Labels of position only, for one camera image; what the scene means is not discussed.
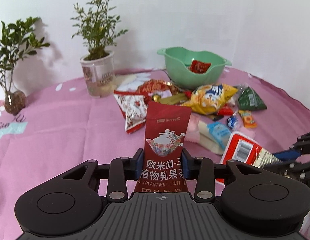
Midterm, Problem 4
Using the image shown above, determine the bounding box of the blue and white snack sachet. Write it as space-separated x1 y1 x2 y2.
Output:
198 121 231 155

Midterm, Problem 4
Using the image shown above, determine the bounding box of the red white barcode snack packet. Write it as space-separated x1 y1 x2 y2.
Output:
215 130 283 185

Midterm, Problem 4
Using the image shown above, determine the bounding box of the dark red teapot drink sachet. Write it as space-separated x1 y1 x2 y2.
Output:
134 101 191 193

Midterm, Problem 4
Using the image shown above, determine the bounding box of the pink peach snack packet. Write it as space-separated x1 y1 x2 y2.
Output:
185 114 200 143

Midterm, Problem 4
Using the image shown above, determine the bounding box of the blue foil wrapped candy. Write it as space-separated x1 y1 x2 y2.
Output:
226 115 238 131

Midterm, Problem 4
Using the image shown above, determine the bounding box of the orange candy packet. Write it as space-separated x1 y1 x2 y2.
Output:
238 110 257 128

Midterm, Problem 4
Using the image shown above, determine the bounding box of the small red candy packet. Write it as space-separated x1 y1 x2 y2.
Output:
216 105 234 116

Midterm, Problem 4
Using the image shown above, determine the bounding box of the red white happy snack packet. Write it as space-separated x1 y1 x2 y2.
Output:
114 90 151 134

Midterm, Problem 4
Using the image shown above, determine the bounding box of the green triangular snack packet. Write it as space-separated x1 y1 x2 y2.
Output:
238 87 267 111

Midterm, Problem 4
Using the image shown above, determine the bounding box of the yellow rice crust snack bag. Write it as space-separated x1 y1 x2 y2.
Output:
181 83 238 115

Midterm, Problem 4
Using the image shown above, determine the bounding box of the pink floral tablecloth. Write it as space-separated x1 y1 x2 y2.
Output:
0 68 310 239

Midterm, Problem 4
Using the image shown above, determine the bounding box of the olive gold stick sachet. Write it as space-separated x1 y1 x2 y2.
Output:
159 93 188 105

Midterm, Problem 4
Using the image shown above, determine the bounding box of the gold foil chocolate ball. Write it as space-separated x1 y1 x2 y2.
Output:
152 94 161 102

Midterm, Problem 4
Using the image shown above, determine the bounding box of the red gold round packet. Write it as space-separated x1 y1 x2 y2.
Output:
135 79 179 96

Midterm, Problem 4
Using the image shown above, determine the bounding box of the mint green plastic bowl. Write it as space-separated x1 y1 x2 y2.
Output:
157 47 232 90

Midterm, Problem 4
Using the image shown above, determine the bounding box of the red snack packet in bowl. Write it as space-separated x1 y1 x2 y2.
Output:
189 60 211 74

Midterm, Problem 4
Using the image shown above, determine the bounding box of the potted plant in clear cup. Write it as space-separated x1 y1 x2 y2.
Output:
71 0 128 98

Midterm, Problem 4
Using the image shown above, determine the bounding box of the leafy plant in glass vase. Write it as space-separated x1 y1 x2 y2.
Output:
0 17 50 116

